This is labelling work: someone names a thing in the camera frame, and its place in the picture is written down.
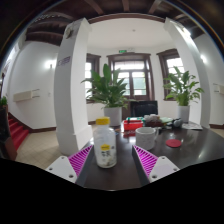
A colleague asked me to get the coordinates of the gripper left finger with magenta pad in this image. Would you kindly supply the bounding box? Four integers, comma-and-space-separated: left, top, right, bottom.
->
46, 145, 94, 183

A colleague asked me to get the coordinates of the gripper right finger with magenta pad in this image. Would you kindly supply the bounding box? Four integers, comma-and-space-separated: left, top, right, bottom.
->
132, 145, 179, 183

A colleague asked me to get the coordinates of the white marble mug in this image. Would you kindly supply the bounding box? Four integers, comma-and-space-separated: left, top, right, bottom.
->
135, 127, 158, 150

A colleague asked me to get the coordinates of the red round coaster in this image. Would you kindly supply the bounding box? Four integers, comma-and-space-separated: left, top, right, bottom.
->
166, 139, 181, 148

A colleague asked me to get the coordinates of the clear bottle with yellow cap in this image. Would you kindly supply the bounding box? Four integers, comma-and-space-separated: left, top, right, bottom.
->
93, 117, 117, 168

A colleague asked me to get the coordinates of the red plastic basket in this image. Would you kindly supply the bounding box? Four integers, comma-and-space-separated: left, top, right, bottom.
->
123, 120, 143, 131

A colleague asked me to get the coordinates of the snack pile on table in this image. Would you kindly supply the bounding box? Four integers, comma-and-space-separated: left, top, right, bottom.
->
144, 114, 172, 127

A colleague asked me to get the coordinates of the dark round object on table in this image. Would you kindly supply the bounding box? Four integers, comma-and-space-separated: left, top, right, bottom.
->
172, 118, 183, 128

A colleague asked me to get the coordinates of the magazine on table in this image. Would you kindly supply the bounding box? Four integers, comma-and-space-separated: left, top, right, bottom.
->
182, 122, 203, 130

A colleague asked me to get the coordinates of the black monitor screen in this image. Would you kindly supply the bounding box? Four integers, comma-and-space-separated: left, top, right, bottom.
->
131, 101, 158, 117

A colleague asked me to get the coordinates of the red carpeted staircase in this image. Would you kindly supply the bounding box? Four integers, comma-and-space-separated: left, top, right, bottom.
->
8, 116, 29, 149

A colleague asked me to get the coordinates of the left potted green plant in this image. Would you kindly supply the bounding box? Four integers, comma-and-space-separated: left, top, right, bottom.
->
84, 64, 133, 127

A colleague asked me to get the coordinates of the potted green plant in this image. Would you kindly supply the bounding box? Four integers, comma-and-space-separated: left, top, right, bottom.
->
84, 64, 133, 127
163, 67, 204, 123

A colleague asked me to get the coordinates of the right potted green plant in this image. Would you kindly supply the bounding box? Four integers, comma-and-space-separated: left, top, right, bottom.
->
163, 67, 204, 123

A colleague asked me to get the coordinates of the white square pillar left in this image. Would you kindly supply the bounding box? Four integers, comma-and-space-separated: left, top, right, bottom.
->
54, 18, 92, 156

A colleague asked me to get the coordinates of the white square pillar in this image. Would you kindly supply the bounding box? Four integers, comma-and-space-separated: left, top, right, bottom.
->
164, 18, 211, 128
54, 18, 92, 156

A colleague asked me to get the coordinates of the dark wooden double door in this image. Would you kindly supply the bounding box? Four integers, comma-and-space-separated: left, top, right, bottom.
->
106, 52, 156, 102

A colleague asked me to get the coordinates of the white square pillar right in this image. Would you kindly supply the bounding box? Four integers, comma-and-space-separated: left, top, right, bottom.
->
164, 18, 211, 128

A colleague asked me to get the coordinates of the white wall air conditioner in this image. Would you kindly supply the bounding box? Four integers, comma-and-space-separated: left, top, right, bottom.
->
13, 89, 40, 102

